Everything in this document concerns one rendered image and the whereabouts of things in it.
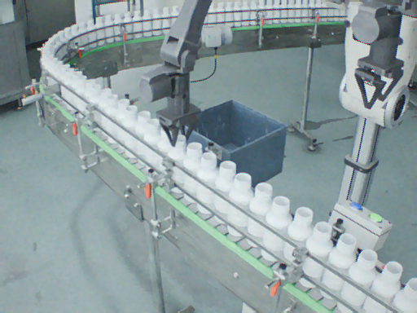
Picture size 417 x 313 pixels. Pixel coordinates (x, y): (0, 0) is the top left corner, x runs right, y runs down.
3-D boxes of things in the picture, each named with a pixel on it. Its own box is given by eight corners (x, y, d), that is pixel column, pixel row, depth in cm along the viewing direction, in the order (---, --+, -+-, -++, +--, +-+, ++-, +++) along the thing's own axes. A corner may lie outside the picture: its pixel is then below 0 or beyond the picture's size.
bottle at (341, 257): (328, 304, 88) (345, 253, 79) (313, 287, 92) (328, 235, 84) (348, 294, 90) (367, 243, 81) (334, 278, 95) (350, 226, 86)
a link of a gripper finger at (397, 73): (397, 103, 85) (406, 63, 80) (384, 112, 81) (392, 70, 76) (372, 92, 89) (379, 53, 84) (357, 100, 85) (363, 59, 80)
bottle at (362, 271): (340, 293, 90) (358, 241, 82) (364, 301, 88) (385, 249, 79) (333, 311, 86) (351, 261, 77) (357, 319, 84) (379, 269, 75)
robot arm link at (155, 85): (195, 49, 100) (173, 41, 105) (155, 60, 93) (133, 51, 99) (195, 95, 106) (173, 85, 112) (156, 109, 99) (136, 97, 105)
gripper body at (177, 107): (155, 118, 111) (154, 91, 107) (186, 106, 117) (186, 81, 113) (169, 127, 107) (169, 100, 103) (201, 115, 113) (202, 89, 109)
